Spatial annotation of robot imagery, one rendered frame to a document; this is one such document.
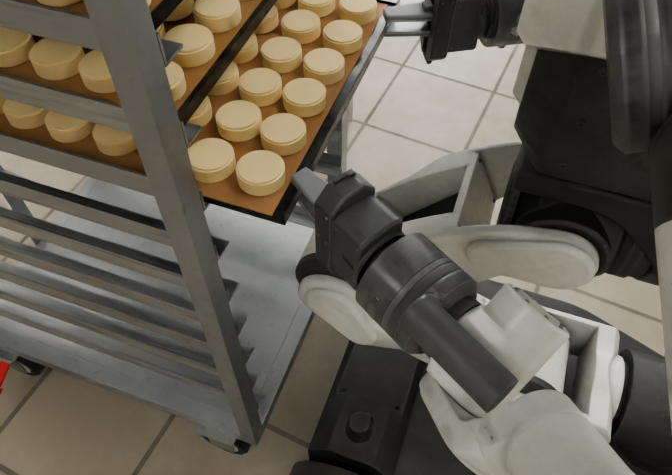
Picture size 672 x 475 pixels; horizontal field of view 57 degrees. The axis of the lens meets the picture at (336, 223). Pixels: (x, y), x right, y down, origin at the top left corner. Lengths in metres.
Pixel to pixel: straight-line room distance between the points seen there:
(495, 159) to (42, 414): 1.06
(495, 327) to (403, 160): 1.26
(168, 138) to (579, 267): 0.45
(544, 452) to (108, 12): 0.41
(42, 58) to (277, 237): 0.82
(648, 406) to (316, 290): 0.53
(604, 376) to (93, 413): 0.99
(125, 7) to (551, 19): 0.29
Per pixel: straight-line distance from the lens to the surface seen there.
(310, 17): 0.83
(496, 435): 0.47
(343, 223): 0.55
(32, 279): 1.11
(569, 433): 0.44
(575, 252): 0.71
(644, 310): 1.61
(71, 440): 1.42
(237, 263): 1.35
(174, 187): 0.57
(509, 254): 0.73
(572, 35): 0.47
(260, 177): 0.62
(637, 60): 0.32
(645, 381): 1.09
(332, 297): 0.89
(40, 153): 0.73
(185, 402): 1.22
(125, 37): 0.47
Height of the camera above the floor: 1.25
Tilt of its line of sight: 52 degrees down
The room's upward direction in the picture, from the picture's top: straight up
